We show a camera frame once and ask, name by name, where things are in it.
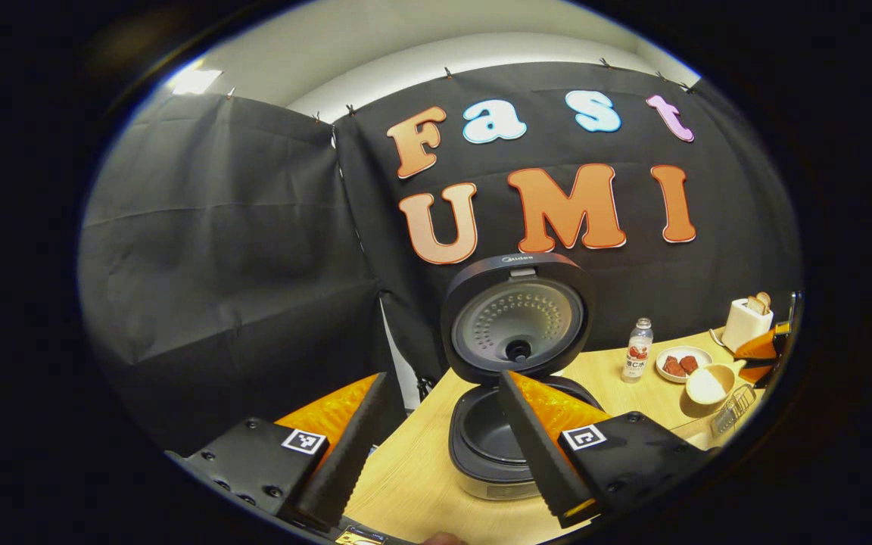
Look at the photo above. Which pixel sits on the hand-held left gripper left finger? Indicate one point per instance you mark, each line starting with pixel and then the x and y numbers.
pixel 349 469

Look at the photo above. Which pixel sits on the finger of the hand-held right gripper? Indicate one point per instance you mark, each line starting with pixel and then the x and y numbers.
pixel 758 348
pixel 755 372

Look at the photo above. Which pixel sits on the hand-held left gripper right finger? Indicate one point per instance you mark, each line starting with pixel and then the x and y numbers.
pixel 538 462

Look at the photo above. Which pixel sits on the white rice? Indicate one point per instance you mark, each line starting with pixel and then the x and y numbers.
pixel 708 384

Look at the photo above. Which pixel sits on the black rice cooker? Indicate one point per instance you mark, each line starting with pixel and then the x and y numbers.
pixel 515 333

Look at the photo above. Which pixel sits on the white toaster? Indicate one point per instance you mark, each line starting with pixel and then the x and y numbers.
pixel 739 329

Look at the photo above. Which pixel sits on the toasted bread slice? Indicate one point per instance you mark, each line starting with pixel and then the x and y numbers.
pixel 755 306
pixel 764 299

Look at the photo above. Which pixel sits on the brown meat piece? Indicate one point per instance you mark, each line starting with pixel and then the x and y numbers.
pixel 689 363
pixel 674 367

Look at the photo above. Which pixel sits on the white round plate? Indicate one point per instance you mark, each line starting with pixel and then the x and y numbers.
pixel 684 349

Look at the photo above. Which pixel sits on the translucent plastic container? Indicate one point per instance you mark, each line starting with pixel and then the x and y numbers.
pixel 697 435

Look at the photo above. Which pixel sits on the clear drink bottle red label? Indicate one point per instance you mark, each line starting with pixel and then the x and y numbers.
pixel 637 363

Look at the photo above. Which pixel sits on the black backdrop cloth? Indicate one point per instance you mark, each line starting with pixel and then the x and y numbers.
pixel 216 242

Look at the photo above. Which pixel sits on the ceiling light panel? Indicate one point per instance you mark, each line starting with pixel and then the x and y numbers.
pixel 195 81

